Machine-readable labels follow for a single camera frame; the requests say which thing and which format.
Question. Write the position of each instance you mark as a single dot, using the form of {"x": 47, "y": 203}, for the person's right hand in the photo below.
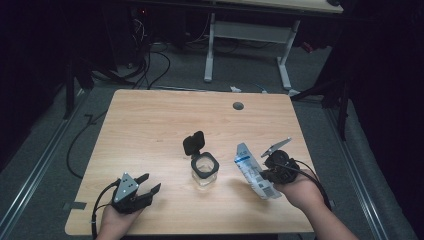
{"x": 303, "y": 191}

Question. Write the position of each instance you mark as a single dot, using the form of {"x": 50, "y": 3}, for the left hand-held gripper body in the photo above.
{"x": 126, "y": 196}

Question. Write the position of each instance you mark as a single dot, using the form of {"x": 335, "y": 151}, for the person's left hand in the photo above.
{"x": 115, "y": 223}

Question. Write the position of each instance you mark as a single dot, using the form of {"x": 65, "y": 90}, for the metal floor rail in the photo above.
{"x": 358, "y": 176}
{"x": 36, "y": 160}

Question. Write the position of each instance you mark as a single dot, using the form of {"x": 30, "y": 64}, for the black stand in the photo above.
{"x": 70, "y": 90}
{"x": 333, "y": 93}

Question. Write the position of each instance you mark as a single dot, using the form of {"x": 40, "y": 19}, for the glass jar with black lid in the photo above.
{"x": 204, "y": 166}

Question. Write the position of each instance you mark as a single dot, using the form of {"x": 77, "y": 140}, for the white-framed desk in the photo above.
{"x": 248, "y": 32}

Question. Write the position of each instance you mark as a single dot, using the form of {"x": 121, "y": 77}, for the white and blue bag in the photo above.
{"x": 253, "y": 173}

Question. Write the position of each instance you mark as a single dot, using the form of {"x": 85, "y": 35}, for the round grey table grommet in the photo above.
{"x": 238, "y": 106}

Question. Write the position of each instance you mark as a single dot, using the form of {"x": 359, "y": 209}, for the small white floor scrap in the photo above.
{"x": 235, "y": 89}

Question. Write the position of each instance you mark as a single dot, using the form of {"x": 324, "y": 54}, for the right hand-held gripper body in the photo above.
{"x": 283, "y": 170}

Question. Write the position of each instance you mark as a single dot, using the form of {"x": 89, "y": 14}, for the grey tape strip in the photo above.
{"x": 75, "y": 205}

